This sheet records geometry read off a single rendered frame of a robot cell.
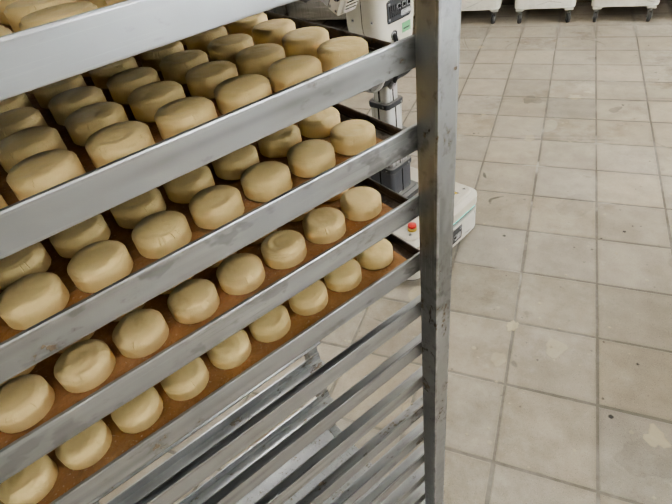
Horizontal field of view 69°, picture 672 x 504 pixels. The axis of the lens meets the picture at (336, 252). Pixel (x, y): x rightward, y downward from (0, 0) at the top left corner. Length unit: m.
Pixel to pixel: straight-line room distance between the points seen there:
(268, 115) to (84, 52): 0.14
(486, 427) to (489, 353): 0.31
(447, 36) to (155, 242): 0.32
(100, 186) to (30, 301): 0.12
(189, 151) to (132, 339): 0.20
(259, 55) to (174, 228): 0.19
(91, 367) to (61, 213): 0.18
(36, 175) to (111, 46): 0.11
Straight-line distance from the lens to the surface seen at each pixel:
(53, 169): 0.41
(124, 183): 0.38
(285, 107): 0.42
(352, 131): 0.54
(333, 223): 0.56
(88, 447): 0.57
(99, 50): 0.35
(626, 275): 2.41
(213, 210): 0.46
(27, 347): 0.43
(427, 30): 0.48
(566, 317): 2.17
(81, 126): 0.47
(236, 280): 0.51
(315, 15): 5.47
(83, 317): 0.42
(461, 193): 2.31
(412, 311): 0.70
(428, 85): 0.50
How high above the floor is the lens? 1.58
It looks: 40 degrees down
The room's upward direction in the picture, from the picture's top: 10 degrees counter-clockwise
